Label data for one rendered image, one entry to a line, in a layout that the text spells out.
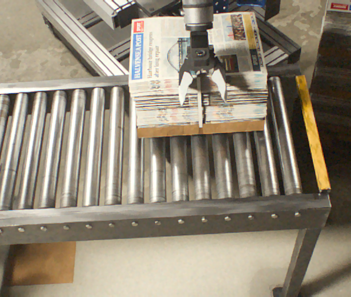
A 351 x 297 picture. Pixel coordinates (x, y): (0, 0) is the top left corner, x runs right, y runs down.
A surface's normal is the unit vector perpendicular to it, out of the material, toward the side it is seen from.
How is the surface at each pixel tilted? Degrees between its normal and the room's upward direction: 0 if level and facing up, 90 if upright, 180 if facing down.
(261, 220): 90
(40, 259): 0
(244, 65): 5
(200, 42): 6
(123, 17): 90
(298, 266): 90
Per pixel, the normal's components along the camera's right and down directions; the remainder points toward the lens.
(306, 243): 0.03, 0.82
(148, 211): -0.06, -0.58
